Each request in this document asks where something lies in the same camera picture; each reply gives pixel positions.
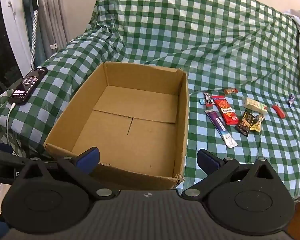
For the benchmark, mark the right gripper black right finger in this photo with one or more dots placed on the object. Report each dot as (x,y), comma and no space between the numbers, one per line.
(249,199)

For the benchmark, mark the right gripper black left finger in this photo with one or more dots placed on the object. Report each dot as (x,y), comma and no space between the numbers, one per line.
(52,197)

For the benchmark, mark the purple white stick packet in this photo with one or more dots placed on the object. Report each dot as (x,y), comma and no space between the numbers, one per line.
(225,134)

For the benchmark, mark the yellow wafer packet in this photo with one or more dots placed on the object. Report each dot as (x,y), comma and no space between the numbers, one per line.
(257,124)

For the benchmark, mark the dark brown cracker packet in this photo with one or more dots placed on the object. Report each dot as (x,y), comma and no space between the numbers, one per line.
(245,123)

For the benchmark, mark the red cracker packet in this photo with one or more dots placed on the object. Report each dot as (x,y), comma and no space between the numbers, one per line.
(227,112)

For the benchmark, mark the white green nougat bar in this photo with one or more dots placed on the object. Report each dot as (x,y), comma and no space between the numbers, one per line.
(255,106)

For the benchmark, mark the plain red snack packet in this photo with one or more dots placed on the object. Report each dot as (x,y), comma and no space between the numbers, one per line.
(281,114)

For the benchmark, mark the red white small sachet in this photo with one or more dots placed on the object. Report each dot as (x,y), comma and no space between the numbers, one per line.
(208,100)

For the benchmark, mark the blue stick sachet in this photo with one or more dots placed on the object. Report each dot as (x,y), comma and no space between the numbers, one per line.
(202,101)

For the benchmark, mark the small orange brown candy bar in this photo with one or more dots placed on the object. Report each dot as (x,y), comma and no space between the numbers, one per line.
(228,91)

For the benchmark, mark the small purple candy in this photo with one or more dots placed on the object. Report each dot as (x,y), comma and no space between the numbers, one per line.
(291,100)

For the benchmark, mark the black smartphone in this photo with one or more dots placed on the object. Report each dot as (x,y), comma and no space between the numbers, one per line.
(24,90)

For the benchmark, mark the green checkered sofa cover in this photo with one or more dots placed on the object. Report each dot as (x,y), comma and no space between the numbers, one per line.
(240,44)

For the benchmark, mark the open cardboard box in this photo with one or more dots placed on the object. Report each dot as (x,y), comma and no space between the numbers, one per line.
(137,117)

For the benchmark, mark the grey curtain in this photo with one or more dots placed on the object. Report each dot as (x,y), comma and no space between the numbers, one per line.
(51,34)

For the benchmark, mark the white door frame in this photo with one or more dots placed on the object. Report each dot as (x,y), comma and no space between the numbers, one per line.
(15,24)

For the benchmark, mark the black pole with braided cable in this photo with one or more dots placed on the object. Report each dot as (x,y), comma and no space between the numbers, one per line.
(35,5)

